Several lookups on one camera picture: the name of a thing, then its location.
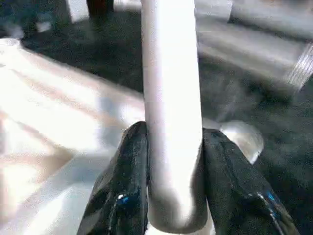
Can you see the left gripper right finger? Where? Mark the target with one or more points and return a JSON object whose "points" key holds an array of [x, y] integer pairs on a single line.
{"points": [[239, 186]]}

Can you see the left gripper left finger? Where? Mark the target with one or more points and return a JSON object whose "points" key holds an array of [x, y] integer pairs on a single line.
{"points": [[122, 183]]}

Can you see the white plastic table leg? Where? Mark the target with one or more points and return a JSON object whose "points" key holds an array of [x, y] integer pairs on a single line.
{"points": [[256, 56], [171, 98], [269, 19]]}

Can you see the white plastic table top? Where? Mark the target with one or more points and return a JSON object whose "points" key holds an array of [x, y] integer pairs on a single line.
{"points": [[49, 110]]}

